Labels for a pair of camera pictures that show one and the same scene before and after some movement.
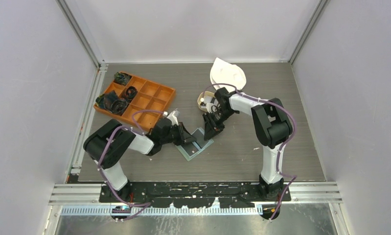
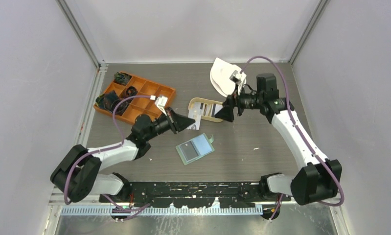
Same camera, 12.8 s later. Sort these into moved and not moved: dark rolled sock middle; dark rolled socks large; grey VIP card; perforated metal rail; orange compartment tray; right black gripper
Moved: right black gripper; grey VIP card
Not moved: dark rolled socks large; orange compartment tray; dark rolled sock middle; perforated metal rail
